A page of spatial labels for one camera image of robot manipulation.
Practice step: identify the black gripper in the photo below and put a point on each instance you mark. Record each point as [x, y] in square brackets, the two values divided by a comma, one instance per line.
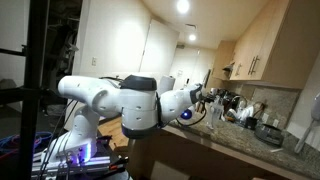
[208, 98]

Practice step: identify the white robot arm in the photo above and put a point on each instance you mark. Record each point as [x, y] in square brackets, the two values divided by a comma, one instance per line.
[143, 111]

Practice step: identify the clear plastic bottle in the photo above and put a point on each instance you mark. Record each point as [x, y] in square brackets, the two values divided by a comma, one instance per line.
[216, 110]

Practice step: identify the sink faucet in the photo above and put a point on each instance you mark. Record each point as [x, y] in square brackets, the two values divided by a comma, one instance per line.
[238, 103]

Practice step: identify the white paper towel roll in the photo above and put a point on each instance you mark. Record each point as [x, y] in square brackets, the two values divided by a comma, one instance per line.
[166, 84]

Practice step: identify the black mug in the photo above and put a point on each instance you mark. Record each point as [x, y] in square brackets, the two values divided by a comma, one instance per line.
[251, 123]

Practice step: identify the upper wooden cabinets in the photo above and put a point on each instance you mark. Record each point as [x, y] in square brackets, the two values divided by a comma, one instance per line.
[279, 47]

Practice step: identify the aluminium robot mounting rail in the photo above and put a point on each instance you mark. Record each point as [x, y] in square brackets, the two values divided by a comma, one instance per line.
[74, 166]

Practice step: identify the black metal stand frame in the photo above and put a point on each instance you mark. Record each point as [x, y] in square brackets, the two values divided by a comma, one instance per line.
[31, 91]

